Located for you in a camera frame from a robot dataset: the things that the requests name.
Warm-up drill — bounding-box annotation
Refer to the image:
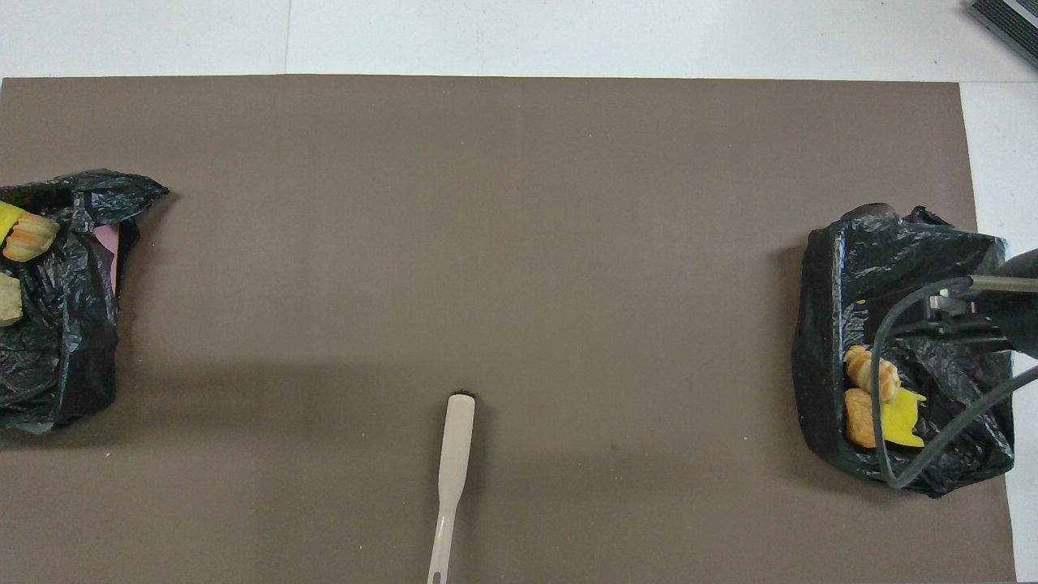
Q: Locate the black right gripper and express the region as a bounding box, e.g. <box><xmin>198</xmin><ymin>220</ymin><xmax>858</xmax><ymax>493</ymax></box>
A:
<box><xmin>890</xmin><ymin>247</ymin><xmax>1038</xmax><ymax>359</ymax></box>

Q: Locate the golden croissant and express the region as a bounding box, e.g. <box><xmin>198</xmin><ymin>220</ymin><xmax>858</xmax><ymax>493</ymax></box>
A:
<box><xmin>843</xmin><ymin>345</ymin><xmax>901</xmax><ymax>404</ymax></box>

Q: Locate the notched yellow sponge piece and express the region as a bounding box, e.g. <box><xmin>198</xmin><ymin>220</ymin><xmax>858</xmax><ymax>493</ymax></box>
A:
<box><xmin>880</xmin><ymin>389</ymin><xmax>927</xmax><ymax>449</ymax></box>

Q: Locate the brown fried nugget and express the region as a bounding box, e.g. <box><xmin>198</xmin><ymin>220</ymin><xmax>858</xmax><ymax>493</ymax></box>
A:
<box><xmin>843</xmin><ymin>388</ymin><xmax>883</xmax><ymax>449</ymax></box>

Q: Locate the beige hand brush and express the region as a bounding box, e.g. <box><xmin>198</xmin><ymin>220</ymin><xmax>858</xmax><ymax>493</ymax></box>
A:
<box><xmin>427</xmin><ymin>393</ymin><xmax>478</xmax><ymax>584</ymax></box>

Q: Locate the striped bread roll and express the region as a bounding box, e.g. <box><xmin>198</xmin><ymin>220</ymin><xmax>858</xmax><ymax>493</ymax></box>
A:
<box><xmin>2</xmin><ymin>213</ymin><xmax>62</xmax><ymax>263</ymax></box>

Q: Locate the pale bread chunk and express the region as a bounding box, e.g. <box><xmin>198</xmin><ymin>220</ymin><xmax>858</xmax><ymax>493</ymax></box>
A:
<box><xmin>0</xmin><ymin>273</ymin><xmax>24</xmax><ymax>328</ymax></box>

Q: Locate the black bag lined bin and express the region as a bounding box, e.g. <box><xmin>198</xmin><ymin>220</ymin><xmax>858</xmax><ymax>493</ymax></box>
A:
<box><xmin>793</xmin><ymin>203</ymin><xmax>1016</xmax><ymax>499</ymax></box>

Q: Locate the pink plastic bin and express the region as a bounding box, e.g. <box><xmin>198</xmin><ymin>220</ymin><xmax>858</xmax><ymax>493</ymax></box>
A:
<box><xmin>95</xmin><ymin>225</ymin><xmax>122</xmax><ymax>297</ymax></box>

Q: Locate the crumpled black trash bag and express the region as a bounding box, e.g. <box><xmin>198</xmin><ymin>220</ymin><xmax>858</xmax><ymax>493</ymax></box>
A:
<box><xmin>0</xmin><ymin>169</ymin><xmax>171</xmax><ymax>435</ymax></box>

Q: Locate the dark ribbed panel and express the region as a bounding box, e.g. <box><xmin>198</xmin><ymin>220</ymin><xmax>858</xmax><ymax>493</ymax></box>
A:
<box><xmin>969</xmin><ymin>0</ymin><xmax>1038</xmax><ymax>67</ymax></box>

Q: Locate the brown table mat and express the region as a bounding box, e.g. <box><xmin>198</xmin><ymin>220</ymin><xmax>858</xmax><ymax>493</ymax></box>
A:
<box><xmin>0</xmin><ymin>75</ymin><xmax>1016</xmax><ymax>584</ymax></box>

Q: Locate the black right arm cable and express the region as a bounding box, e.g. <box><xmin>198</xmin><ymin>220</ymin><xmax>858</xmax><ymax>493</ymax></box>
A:
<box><xmin>870</xmin><ymin>274</ymin><xmax>1038</xmax><ymax>490</ymax></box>

